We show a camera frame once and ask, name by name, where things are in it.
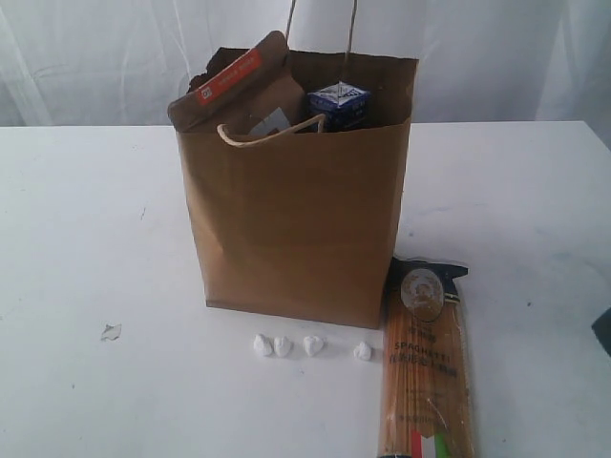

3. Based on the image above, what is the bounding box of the spaghetti package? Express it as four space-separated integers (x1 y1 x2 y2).
377 259 475 457

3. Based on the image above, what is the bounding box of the brown paper shopping bag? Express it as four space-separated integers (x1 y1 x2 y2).
173 31 418 328

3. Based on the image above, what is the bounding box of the small torn plastic scrap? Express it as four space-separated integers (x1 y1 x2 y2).
100 323 122 342

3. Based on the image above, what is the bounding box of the blue white milk carton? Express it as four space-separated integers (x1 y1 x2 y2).
307 81 371 132

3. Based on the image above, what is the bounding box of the brown coffee pouch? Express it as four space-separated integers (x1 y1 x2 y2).
168 31 306 135

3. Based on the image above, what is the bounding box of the white backdrop curtain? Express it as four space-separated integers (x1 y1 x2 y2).
1 1 610 131

